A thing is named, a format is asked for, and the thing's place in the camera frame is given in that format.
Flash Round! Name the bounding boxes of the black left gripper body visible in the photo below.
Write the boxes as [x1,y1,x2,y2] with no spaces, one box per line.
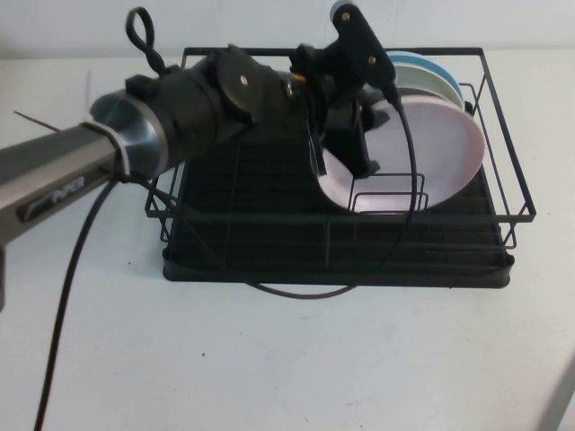
[269,42,391,135]

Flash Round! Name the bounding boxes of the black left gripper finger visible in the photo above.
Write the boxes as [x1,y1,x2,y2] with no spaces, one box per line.
[306,118,330,178]
[326,129,381,180]

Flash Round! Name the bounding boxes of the pink round plate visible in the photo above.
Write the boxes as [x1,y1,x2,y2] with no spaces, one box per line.
[316,97,486,215]

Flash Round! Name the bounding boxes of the cream round plate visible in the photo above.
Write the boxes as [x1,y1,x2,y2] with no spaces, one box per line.
[394,64,464,110]

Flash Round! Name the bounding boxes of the blue round plate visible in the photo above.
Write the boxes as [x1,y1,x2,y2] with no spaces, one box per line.
[385,50,463,98]

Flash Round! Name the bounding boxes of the black plastic drip tray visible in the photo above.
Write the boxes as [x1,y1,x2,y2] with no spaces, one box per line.
[161,99,514,288]

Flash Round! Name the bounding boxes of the white zip tie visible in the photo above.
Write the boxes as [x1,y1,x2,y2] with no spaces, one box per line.
[84,69,134,179]

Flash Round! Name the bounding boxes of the thin black camera cable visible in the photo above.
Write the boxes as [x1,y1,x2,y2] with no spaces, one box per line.
[150,84,417,300]

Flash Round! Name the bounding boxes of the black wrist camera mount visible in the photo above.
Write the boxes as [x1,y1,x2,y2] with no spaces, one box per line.
[314,1,400,98]

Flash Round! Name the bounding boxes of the black wire dish rack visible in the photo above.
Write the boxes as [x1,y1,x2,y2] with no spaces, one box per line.
[144,47,536,252]

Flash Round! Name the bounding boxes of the twisted black cable loop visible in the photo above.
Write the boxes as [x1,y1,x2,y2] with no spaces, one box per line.
[127,6,181,77]

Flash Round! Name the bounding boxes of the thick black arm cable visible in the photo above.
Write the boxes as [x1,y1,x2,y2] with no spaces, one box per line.
[34,177,116,431]

